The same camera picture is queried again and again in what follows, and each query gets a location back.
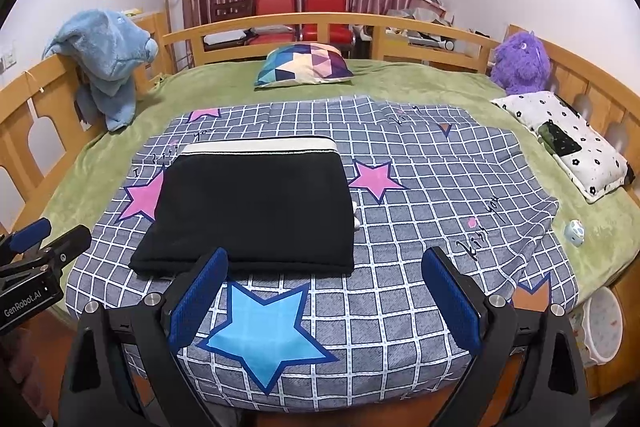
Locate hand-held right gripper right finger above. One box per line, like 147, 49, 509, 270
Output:
421, 247, 591, 427

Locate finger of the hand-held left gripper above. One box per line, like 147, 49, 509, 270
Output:
0, 226, 93, 281
0, 217, 53, 259

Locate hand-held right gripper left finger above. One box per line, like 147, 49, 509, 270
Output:
59, 248, 231, 427

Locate black pants with white waistband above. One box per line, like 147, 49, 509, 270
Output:
129, 136, 362, 278

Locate grey checked star sheet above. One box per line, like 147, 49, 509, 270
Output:
65, 94, 581, 395

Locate small light blue toy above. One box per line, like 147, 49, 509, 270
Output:
564, 219, 586, 248

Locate white plastic basin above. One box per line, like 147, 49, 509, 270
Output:
582, 287, 626, 365

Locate dark cloth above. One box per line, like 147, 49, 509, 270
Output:
537, 121, 583, 158

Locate light blue plush towel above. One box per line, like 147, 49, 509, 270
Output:
42, 9, 160, 132

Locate white black-dotted pillow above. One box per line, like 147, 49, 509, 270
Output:
490, 91, 636, 204

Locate green plush blanket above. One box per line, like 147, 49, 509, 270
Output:
37, 59, 636, 308

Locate purple plush toy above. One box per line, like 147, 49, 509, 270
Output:
489, 31, 553, 95

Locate wooden coat stand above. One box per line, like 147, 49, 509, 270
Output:
164, 0, 198, 72

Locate colourful triangle pattern pillow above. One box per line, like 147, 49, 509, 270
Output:
254, 42, 356, 88

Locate cluttered side table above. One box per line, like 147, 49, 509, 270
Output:
385, 0, 496, 58

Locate dark wooden chair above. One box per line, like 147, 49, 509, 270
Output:
212, 0, 256, 38

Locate red chair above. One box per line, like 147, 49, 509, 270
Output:
302, 0, 353, 45
247, 0, 301, 48

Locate wooden bed frame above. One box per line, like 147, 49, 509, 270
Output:
0, 11, 640, 238

